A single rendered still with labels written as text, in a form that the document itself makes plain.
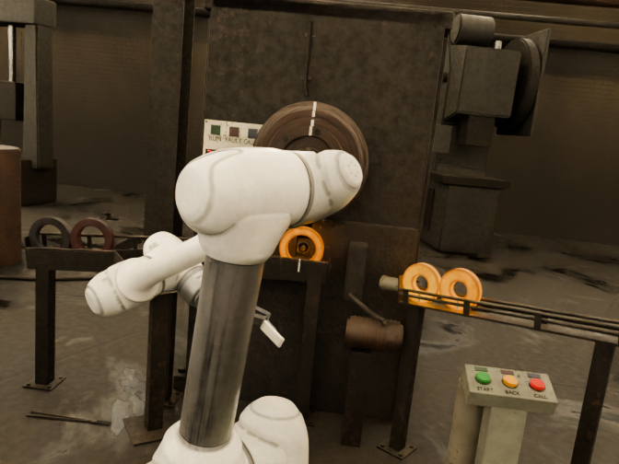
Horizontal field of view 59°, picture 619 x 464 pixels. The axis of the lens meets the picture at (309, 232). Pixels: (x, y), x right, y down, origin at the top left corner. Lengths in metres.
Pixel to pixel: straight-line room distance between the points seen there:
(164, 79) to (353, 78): 2.90
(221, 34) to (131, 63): 6.61
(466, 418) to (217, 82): 1.61
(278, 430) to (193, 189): 0.59
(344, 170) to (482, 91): 5.51
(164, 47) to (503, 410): 4.13
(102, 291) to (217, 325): 0.43
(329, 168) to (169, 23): 4.22
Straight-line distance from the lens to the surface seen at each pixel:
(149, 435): 2.37
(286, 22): 2.40
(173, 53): 5.02
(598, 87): 8.98
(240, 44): 2.42
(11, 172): 4.62
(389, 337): 2.18
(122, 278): 1.29
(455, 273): 2.07
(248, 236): 0.85
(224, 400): 1.03
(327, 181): 0.92
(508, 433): 1.73
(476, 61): 6.38
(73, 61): 9.39
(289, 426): 1.22
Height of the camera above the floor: 1.25
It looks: 11 degrees down
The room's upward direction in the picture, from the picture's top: 6 degrees clockwise
